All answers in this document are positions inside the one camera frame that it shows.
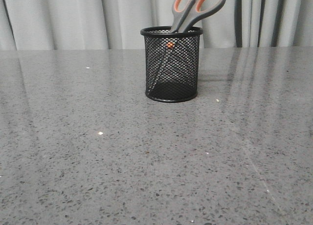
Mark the grey orange handled scissors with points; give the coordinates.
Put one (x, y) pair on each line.
(192, 13)

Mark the black mesh pen bucket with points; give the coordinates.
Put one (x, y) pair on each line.
(171, 63)

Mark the grey pleated curtain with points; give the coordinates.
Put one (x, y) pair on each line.
(116, 24)

